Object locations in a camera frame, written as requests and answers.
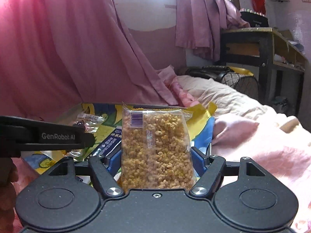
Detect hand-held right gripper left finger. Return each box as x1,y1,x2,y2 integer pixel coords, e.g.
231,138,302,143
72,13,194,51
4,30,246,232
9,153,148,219
47,149,125,197

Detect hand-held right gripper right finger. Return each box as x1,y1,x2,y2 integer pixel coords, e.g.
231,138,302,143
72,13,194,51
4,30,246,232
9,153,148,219
189,147,271,197

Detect blue and white snack packet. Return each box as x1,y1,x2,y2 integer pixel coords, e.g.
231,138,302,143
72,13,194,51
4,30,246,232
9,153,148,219
91,130,122,156

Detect shallow box with cartoon lining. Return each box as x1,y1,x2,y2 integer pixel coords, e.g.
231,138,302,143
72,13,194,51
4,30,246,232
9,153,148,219
23,102,217,183

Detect puffed grain snack packet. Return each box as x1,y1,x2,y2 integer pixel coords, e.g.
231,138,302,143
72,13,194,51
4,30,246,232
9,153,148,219
121,102,197,191

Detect clear packet with dark snack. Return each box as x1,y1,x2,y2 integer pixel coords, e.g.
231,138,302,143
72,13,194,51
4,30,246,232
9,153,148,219
72,112,108,132

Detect person's left hand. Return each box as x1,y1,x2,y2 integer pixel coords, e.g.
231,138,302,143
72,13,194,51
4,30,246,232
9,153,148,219
0,158,19,211

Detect pink floral bedsheet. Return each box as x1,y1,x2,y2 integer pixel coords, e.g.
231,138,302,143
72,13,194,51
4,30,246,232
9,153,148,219
11,156,41,224

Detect pale pink floral blanket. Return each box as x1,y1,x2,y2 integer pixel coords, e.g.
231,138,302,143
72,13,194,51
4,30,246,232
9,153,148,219
211,102,311,233

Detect pink curtain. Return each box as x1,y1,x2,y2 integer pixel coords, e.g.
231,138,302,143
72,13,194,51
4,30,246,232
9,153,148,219
0,0,181,122

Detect yellow plastic item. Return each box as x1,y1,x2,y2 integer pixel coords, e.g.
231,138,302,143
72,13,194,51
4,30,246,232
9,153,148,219
230,67,254,77

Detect lilac curtain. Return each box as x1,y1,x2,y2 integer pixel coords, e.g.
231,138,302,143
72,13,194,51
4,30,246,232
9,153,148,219
175,0,250,63

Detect black marker box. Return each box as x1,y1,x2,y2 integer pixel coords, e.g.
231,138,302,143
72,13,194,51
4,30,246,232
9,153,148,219
239,8,269,29

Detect papers on desk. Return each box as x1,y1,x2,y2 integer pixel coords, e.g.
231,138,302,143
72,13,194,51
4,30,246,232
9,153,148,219
279,29,307,52

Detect wooden desk with black frame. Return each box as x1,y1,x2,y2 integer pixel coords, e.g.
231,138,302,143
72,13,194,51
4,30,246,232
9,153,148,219
220,27,308,117

